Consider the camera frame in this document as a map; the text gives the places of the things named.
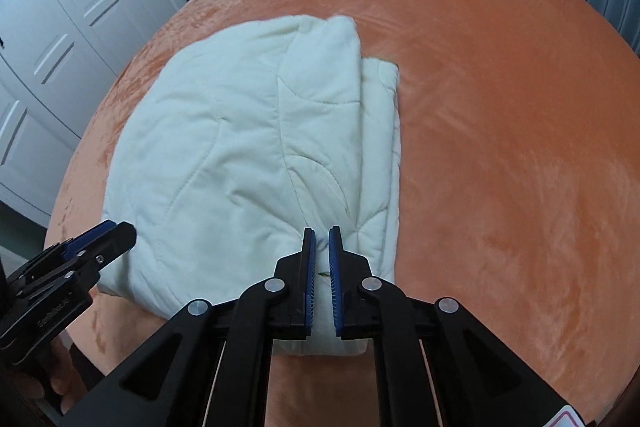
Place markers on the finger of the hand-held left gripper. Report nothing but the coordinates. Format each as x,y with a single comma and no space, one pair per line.
117,242
92,236

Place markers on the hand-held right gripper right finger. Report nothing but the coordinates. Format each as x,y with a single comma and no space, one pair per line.
336,282

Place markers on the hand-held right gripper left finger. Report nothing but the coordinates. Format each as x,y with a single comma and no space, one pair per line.
310,279

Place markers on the cream quilted jacket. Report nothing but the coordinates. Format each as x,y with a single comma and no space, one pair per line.
225,157

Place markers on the person's left hand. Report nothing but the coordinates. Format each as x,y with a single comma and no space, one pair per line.
45,382

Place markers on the orange plush blanket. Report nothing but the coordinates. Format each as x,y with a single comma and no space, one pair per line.
500,157

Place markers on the white wardrobe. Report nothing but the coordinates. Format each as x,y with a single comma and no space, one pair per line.
50,32

